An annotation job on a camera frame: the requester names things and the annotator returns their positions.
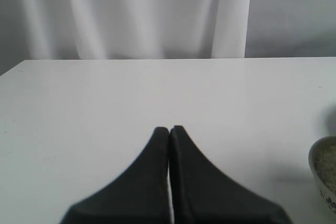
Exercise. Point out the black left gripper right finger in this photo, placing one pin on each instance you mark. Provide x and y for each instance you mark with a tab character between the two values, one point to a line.
201	193

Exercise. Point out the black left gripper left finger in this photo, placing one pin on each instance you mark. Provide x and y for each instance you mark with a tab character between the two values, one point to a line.
138	195

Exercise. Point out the white ceramic rice bowl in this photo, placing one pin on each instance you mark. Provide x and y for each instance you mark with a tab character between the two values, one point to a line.
321	159

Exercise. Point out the white backdrop curtain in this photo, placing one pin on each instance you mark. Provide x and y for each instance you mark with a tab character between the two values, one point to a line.
164	29

